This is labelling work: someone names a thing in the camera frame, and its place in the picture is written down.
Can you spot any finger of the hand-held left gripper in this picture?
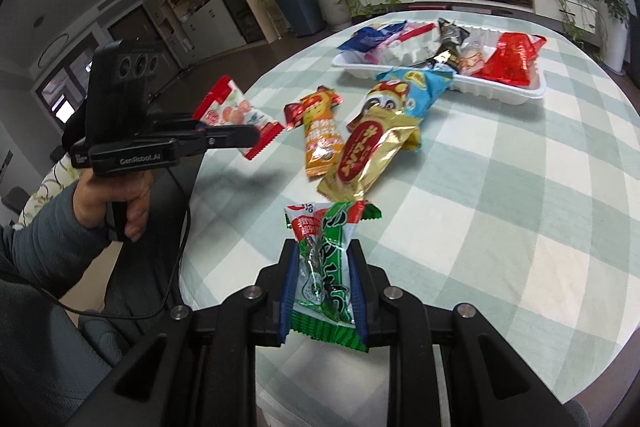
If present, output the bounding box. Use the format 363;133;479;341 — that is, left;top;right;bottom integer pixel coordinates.
135;124;262;154
149;116;202;132

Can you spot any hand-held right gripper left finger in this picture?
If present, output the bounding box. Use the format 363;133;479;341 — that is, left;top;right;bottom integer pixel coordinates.
75;239;301;427

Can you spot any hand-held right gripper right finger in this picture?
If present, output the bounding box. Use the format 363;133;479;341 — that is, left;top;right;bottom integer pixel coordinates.
347;239;566;427

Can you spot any white red-edged snack packet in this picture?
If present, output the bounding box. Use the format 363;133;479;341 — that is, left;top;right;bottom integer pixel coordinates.
192;76;283;161

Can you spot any green snack packet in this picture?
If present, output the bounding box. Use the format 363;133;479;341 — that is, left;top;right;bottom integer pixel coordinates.
284;201;383;353

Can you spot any orange snack packet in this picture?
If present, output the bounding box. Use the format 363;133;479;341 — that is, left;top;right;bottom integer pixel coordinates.
284;86;346;178

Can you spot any gold snack packet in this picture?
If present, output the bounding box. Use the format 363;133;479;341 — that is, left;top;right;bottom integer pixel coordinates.
317;109;423;202

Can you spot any dark blue snack packet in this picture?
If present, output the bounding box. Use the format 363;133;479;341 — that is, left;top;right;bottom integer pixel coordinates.
337;23;408;54

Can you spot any light blue cartoon packet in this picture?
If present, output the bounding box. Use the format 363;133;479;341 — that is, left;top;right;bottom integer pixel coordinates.
346;67;455;132

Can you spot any small red foil packet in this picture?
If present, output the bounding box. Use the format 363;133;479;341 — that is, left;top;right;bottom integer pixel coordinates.
397;24;436;42

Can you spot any black snack packet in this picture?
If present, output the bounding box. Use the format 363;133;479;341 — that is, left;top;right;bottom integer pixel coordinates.
415;18;471;72

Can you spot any clear snack packet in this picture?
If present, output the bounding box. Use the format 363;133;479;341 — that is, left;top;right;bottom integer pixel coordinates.
457;42;496;75

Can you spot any white foam tray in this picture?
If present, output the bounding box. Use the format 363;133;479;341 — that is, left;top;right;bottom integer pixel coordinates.
331;18;547;106

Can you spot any person's left forearm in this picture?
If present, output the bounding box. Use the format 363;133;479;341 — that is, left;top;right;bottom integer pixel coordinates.
0;184;113;293

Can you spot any person's left hand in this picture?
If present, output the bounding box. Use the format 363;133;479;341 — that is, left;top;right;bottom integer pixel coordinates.
74;172;152;244

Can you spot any round ceiling lamp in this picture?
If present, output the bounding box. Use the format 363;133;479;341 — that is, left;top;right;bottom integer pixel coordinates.
39;33;71;68

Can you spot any floral cloth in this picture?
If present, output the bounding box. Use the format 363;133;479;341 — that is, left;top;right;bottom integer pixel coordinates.
17;152;87;230

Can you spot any plant in ribbed white pot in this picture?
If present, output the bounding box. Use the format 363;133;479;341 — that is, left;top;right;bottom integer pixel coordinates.
314;0;354;32

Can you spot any pink snack packet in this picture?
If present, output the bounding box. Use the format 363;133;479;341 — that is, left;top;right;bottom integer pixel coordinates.
367;29;418;64

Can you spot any person's grey clothing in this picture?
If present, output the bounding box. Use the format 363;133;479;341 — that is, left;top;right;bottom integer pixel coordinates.
0;252;196;427

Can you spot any large red snack packet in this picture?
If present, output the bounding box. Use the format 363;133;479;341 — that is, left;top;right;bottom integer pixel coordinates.
475;32;547;86

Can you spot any bushy plant smooth white pot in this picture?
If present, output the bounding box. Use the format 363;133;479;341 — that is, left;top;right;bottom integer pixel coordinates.
584;0;632;75

